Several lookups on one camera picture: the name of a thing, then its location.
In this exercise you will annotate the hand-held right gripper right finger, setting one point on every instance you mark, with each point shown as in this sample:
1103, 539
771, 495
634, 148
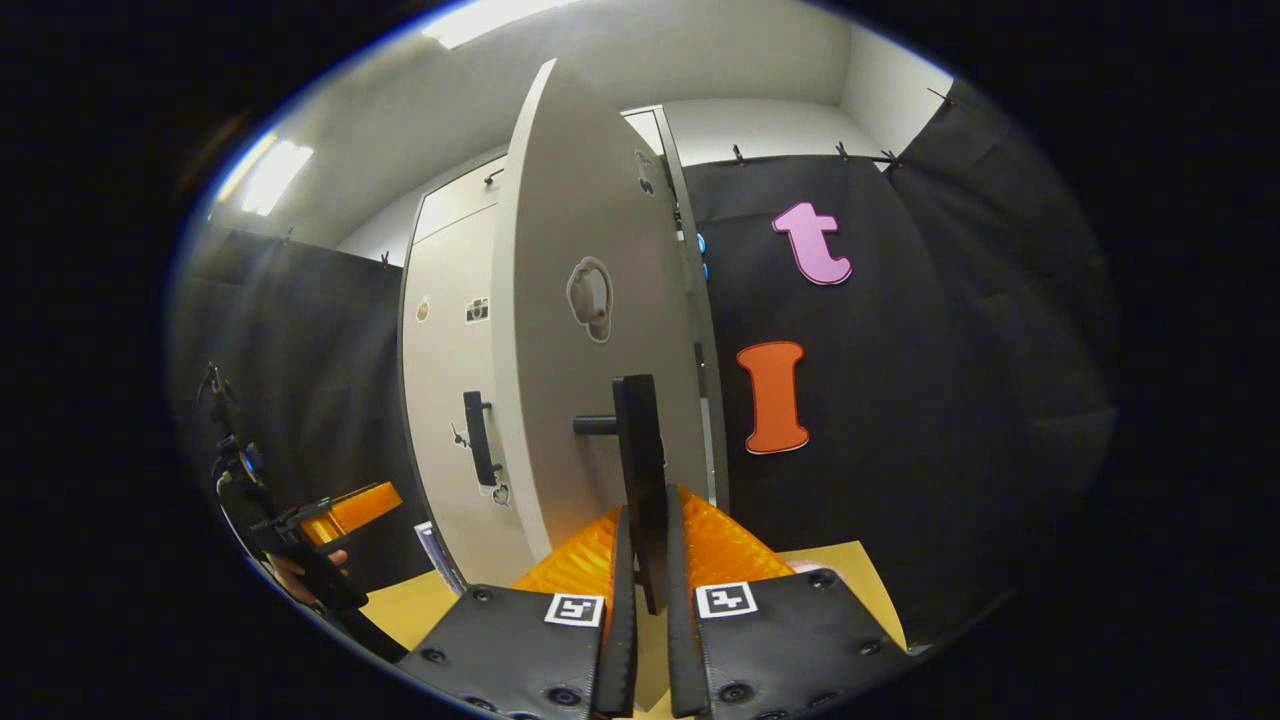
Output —
780, 650

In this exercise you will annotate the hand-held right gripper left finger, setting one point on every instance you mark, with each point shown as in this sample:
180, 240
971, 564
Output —
520, 640

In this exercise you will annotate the narrow ceiling light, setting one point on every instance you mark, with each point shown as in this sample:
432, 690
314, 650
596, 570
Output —
275, 178

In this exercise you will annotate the grey double-door shoe cabinet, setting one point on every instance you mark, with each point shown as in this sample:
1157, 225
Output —
715, 440

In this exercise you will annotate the black backdrop cloth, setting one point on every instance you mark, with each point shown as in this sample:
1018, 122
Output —
900, 400

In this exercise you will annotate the cream cabinet drawer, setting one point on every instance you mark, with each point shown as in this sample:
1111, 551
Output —
450, 205

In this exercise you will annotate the white blue box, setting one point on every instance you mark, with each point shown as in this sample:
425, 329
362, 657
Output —
440, 555

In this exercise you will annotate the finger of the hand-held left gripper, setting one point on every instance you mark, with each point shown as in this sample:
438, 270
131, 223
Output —
355, 508

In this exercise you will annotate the cream cabinet door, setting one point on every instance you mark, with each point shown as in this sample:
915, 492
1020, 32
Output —
450, 350
580, 200

